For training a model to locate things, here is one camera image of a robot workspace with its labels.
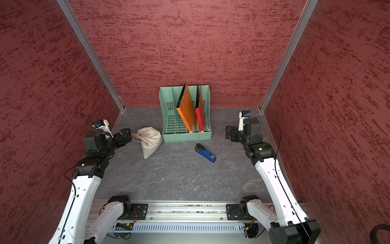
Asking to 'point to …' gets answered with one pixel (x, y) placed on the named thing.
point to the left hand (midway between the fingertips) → (122, 136)
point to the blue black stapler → (205, 152)
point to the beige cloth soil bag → (151, 139)
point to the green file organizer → (173, 128)
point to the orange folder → (186, 109)
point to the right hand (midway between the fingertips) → (234, 130)
